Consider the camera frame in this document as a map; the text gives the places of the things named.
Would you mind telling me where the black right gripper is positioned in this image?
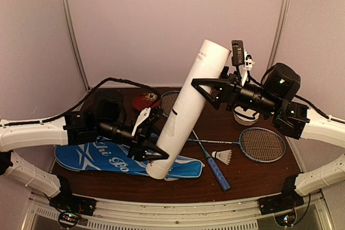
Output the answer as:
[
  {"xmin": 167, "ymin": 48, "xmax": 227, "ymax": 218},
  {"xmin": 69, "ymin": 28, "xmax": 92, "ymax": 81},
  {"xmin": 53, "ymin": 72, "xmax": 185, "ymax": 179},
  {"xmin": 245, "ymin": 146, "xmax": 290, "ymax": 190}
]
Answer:
[{"xmin": 191, "ymin": 66, "xmax": 280, "ymax": 117}]

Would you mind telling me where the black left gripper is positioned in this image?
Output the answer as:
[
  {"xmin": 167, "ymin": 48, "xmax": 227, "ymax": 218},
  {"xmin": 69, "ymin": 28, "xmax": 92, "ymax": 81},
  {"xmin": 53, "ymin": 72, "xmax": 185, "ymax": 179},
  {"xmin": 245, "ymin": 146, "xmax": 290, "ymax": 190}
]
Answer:
[{"xmin": 97, "ymin": 119, "xmax": 170, "ymax": 162}]

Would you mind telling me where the white shuttlecock tube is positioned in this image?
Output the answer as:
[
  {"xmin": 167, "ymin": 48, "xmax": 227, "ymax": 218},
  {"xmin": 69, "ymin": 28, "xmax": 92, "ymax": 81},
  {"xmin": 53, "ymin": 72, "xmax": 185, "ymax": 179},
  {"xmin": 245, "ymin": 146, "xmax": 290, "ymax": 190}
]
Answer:
[{"xmin": 146, "ymin": 39, "xmax": 231, "ymax": 179}]

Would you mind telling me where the white shuttlecock front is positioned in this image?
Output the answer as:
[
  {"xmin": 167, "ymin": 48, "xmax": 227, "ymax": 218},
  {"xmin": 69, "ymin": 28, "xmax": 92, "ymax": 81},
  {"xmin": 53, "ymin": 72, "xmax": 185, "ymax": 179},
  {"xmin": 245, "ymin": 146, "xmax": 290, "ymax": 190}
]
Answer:
[{"xmin": 211, "ymin": 149, "xmax": 232, "ymax": 165}]

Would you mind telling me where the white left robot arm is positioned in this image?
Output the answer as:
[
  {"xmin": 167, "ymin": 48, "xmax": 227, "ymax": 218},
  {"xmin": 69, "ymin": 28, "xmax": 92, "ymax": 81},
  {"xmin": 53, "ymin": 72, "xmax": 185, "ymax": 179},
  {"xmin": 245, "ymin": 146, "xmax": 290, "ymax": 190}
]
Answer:
[{"xmin": 1, "ymin": 107, "xmax": 169, "ymax": 211}]

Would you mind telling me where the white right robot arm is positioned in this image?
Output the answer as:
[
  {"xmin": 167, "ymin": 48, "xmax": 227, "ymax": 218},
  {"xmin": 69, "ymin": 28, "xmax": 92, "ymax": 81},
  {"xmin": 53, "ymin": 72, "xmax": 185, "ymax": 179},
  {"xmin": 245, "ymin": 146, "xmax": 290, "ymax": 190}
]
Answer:
[{"xmin": 191, "ymin": 63, "xmax": 344, "ymax": 147}]

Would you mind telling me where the red floral dish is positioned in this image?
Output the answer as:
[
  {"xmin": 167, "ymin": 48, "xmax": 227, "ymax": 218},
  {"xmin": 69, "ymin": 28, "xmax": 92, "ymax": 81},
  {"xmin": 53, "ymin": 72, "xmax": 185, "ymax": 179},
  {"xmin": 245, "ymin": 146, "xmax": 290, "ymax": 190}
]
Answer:
[{"xmin": 132, "ymin": 93, "xmax": 161, "ymax": 111}]

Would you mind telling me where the blue racket near dish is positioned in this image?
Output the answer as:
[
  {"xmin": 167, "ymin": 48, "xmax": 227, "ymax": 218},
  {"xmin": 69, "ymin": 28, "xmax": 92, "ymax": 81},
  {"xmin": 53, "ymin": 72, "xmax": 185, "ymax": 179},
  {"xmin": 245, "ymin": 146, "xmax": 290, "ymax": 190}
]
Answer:
[{"xmin": 161, "ymin": 90, "xmax": 231, "ymax": 192}]

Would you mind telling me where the white scalloped bowl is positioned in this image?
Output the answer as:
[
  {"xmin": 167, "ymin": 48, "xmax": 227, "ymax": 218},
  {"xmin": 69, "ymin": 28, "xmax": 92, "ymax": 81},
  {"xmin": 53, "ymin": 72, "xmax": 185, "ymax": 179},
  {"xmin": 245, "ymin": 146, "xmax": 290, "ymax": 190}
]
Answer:
[{"xmin": 233, "ymin": 106, "xmax": 260, "ymax": 126}]

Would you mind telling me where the blue racket on right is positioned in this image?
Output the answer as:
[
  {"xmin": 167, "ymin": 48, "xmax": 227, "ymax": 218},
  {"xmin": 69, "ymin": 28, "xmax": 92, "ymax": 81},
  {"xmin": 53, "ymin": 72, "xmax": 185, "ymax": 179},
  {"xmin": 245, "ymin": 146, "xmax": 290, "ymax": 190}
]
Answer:
[{"xmin": 187, "ymin": 127, "xmax": 286, "ymax": 163}]

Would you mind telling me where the blue racket bag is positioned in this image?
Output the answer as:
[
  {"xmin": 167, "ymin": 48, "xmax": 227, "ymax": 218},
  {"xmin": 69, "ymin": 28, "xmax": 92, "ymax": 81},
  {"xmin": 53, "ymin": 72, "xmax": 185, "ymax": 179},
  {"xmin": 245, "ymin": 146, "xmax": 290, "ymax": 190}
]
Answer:
[{"xmin": 54, "ymin": 137, "xmax": 204, "ymax": 181}]

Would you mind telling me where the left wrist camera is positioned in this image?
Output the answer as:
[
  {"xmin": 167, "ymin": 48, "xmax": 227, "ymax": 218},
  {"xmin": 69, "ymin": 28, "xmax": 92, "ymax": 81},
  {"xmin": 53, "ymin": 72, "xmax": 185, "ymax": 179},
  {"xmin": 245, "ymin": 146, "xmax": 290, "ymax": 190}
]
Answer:
[{"xmin": 91, "ymin": 88, "xmax": 127, "ymax": 123}]

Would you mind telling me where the aluminium front rail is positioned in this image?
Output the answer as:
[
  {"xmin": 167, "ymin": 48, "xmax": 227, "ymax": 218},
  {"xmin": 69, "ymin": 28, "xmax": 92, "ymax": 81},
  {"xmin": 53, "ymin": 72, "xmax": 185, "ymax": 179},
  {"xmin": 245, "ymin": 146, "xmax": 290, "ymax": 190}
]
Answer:
[{"xmin": 24, "ymin": 186, "xmax": 331, "ymax": 230}]

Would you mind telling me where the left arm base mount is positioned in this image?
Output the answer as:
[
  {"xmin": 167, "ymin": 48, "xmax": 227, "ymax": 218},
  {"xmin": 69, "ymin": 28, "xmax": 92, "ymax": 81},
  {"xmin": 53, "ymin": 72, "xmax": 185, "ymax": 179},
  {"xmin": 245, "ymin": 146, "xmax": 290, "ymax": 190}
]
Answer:
[{"xmin": 48, "ymin": 195, "xmax": 96, "ymax": 229}]

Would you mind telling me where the right aluminium frame post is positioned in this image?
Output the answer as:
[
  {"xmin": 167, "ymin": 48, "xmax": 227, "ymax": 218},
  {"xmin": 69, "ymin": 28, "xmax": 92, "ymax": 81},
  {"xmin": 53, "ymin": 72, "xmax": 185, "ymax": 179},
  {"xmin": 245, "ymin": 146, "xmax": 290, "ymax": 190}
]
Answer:
[{"xmin": 267, "ymin": 0, "xmax": 291, "ymax": 69}]

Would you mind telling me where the aluminium frame post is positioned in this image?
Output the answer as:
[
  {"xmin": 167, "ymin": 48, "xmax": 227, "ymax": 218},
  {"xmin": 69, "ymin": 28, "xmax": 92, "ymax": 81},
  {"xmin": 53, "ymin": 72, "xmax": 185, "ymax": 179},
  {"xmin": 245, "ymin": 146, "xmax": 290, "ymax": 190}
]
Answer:
[
  {"xmin": 267, "ymin": 0, "xmax": 291, "ymax": 69},
  {"xmin": 61, "ymin": 0, "xmax": 90, "ymax": 92}
]

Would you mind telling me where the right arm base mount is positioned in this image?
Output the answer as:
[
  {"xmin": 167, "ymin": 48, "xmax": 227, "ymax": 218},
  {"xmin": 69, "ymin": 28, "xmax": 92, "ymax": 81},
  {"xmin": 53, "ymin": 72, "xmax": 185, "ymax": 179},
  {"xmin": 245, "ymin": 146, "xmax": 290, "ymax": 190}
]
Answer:
[{"xmin": 258, "ymin": 193, "xmax": 304, "ymax": 228}]

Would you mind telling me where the left aluminium frame post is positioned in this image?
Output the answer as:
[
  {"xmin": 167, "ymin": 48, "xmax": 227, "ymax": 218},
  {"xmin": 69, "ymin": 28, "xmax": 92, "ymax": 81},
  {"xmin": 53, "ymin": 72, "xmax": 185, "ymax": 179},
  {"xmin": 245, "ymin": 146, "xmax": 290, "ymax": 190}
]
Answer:
[{"xmin": 61, "ymin": 0, "xmax": 90, "ymax": 92}]

